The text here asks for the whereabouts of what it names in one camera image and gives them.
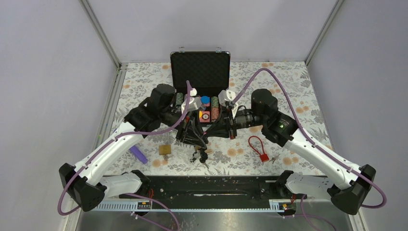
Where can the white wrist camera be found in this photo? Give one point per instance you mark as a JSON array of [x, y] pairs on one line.
[[226, 100], [191, 103]]

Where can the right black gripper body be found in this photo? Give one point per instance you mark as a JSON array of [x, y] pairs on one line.
[[244, 119]]

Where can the brass padlock long shackle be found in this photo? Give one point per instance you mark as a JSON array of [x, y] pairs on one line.
[[165, 149]]

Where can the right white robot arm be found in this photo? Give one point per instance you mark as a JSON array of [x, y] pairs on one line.
[[346, 184]]

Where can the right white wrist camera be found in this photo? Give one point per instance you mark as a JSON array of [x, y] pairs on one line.
[[226, 100]]

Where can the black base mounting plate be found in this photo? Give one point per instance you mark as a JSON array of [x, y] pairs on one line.
[[216, 192]]

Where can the black poker chip case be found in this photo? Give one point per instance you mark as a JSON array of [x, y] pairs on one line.
[[207, 71]]

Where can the red cable lock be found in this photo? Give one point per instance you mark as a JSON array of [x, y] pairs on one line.
[[261, 153]]

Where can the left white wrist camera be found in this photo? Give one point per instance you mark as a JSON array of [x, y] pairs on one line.
[[191, 103]]

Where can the silver keys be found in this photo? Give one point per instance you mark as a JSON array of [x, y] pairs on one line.
[[275, 158]]

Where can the black padlock with keys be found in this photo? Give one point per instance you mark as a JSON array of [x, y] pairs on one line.
[[200, 154]]

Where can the floral tablecloth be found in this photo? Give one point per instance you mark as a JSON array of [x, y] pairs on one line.
[[286, 84]]

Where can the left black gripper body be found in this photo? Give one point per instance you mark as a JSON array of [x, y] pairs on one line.
[[184, 127]]

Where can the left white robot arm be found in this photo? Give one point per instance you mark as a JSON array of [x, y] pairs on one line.
[[86, 183]]

